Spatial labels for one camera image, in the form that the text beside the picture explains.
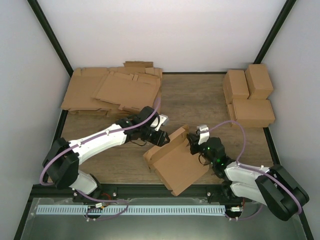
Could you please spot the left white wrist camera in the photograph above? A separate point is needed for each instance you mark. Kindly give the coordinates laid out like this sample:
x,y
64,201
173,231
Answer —
x,y
160,120

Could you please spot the black frame post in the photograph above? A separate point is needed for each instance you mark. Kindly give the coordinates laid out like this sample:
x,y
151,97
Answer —
x,y
280,20
42,19

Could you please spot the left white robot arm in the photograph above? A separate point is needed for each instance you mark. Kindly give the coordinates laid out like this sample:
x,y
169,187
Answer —
x,y
62,163

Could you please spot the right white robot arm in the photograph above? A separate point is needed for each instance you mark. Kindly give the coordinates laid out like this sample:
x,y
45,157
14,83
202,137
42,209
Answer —
x,y
273,187

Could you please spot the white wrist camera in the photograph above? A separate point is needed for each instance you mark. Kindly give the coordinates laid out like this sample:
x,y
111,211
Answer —
x,y
202,131
160,120

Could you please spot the black aluminium front rail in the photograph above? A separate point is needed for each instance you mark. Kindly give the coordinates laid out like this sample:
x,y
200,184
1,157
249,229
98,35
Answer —
x,y
212,192

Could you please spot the brown cardboard box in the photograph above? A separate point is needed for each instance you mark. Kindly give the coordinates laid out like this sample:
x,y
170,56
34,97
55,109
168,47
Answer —
x,y
173,163

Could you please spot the right black frame post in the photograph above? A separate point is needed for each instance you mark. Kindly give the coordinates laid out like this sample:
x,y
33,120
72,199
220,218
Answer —
x,y
280,20

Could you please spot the left black frame post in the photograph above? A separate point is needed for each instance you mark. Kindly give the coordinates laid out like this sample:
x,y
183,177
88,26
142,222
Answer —
x,y
42,19

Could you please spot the folded cardboard box back right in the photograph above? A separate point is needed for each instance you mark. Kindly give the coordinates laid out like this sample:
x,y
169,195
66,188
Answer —
x,y
258,81

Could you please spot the folded cardboard box front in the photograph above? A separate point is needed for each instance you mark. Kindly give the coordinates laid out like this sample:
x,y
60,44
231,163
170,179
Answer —
x,y
251,113

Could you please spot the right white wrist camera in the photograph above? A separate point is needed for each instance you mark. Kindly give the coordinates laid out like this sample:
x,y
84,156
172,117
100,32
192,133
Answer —
x,y
202,131

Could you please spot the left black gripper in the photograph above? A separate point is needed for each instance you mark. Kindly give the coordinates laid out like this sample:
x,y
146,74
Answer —
x,y
158,141

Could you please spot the stack of flat cardboard sheets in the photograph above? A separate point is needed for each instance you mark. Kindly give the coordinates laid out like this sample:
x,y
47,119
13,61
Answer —
x,y
114,92

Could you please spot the folded cardboard box back left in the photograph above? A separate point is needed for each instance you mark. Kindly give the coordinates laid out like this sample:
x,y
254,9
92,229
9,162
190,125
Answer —
x,y
235,85

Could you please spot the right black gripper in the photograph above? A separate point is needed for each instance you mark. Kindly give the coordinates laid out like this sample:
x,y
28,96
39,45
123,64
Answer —
x,y
193,145

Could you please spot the light blue slotted cable duct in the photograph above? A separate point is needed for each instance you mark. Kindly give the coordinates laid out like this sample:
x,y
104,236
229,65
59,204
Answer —
x,y
134,210

